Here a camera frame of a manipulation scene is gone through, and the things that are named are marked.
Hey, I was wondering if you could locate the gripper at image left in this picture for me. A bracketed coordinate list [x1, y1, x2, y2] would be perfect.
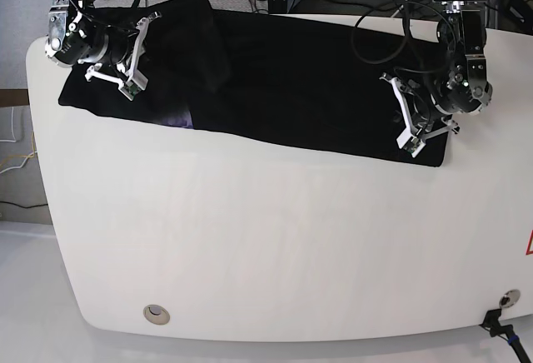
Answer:
[84, 11, 162, 88]

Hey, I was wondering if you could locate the white cable left floor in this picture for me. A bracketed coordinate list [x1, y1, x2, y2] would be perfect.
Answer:
[0, 107, 37, 175]

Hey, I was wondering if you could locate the wrist camera at image right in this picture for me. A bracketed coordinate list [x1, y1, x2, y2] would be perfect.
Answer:
[396, 128, 426, 158]

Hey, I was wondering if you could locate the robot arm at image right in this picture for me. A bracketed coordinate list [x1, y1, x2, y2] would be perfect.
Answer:
[381, 0, 492, 157]

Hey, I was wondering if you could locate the black clamp with cable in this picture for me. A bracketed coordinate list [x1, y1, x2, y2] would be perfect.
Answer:
[480, 309, 532, 363]

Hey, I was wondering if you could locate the red warning triangle sticker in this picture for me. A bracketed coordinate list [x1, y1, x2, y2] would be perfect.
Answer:
[526, 231, 533, 256]

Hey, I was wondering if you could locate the metal table grommet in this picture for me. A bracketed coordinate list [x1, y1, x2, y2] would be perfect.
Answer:
[499, 289, 521, 309]
[143, 305, 171, 326]

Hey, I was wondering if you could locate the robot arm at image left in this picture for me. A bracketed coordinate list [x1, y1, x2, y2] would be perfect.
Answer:
[45, 0, 162, 100]

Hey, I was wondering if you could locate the metal table grommet right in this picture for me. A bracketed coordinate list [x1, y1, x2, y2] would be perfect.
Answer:
[499, 289, 521, 309]

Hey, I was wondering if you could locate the wrist camera at image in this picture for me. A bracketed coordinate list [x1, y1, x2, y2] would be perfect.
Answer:
[396, 128, 426, 158]
[119, 72, 148, 101]

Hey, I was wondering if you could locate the black T-shirt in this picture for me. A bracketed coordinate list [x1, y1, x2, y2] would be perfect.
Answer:
[58, 0, 447, 167]

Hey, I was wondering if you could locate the metal table grommet left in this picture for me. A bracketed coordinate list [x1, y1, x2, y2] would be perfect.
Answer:
[143, 305, 171, 326]

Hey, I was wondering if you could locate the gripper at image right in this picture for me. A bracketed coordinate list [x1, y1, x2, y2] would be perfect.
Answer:
[380, 72, 460, 144]

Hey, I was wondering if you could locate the wrist camera at image left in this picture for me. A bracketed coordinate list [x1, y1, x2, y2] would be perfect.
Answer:
[119, 72, 148, 101]

